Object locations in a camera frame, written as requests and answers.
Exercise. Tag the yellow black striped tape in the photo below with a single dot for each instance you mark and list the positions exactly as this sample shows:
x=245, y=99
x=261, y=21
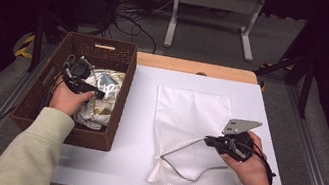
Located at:
x=26, y=45
x=273, y=65

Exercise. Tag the white table board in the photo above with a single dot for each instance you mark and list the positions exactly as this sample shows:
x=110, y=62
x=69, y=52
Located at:
x=138, y=118

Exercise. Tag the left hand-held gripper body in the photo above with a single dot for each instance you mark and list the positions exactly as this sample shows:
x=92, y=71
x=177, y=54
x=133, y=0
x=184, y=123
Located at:
x=80, y=70

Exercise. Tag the person's left hand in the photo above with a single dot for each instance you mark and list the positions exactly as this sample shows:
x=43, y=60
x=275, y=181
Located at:
x=66, y=99

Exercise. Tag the white patterned garment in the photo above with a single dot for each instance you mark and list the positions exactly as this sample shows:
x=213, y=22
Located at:
x=98, y=112

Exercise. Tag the black metal stand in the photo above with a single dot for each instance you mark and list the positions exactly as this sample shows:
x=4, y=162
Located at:
x=38, y=41
x=305, y=85

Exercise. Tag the brown wicker basket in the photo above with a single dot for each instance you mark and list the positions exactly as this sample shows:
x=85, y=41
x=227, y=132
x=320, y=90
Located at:
x=114, y=53

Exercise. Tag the white mesh laundry bag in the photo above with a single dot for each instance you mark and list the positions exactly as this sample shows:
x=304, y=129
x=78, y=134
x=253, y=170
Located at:
x=189, y=113

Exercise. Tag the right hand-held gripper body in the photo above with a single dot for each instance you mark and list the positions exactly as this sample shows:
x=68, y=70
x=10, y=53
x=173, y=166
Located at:
x=241, y=125

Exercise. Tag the person's right hand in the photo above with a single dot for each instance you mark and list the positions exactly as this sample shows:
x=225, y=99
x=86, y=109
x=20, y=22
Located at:
x=252, y=173

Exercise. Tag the wooden table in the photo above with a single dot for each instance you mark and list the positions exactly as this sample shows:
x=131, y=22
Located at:
x=197, y=68

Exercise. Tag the white metal stand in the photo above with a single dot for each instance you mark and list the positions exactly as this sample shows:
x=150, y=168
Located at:
x=216, y=0

